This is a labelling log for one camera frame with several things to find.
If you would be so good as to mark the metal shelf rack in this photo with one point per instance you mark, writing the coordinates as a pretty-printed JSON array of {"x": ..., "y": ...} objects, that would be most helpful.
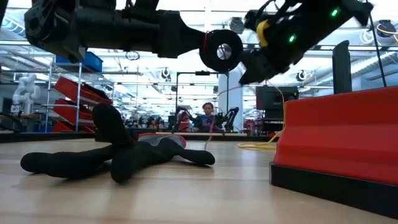
[{"x": 78, "y": 102}]

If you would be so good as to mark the blue storage bin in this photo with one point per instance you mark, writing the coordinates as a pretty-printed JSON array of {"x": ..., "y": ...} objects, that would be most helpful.
[{"x": 93, "y": 63}]

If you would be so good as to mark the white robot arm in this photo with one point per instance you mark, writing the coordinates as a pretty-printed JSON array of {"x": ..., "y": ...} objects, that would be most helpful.
[{"x": 26, "y": 90}]

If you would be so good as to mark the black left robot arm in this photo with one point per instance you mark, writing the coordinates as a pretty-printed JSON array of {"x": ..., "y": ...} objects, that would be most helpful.
[{"x": 109, "y": 28}]

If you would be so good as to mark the red grey square box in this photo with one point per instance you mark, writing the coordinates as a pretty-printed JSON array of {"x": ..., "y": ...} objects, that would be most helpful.
[{"x": 339, "y": 137}]

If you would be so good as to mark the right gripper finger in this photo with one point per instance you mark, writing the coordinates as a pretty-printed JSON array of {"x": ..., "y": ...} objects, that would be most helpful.
[{"x": 256, "y": 67}]

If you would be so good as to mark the black glove grey red cuff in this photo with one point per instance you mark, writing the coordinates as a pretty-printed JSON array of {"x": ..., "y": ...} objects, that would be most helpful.
[{"x": 140, "y": 157}]

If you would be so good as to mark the black camera gantry frame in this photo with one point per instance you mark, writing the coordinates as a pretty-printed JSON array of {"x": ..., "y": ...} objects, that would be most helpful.
[{"x": 202, "y": 73}]

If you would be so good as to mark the red storage bin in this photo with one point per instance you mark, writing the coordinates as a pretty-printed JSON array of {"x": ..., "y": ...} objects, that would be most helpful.
[
  {"x": 66, "y": 112},
  {"x": 66, "y": 88},
  {"x": 62, "y": 127}
]

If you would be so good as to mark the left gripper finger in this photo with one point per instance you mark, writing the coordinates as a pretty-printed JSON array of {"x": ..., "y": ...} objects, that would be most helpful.
[{"x": 194, "y": 40}]

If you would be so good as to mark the person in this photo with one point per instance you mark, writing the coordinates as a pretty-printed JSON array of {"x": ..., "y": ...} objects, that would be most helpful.
[{"x": 207, "y": 107}]

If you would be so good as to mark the black equipment box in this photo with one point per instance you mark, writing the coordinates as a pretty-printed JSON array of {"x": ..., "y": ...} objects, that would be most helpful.
[{"x": 267, "y": 98}]

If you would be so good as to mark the black background robot arm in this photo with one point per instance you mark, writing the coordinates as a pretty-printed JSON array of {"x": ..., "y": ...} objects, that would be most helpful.
[
  {"x": 183, "y": 118},
  {"x": 231, "y": 113}
]

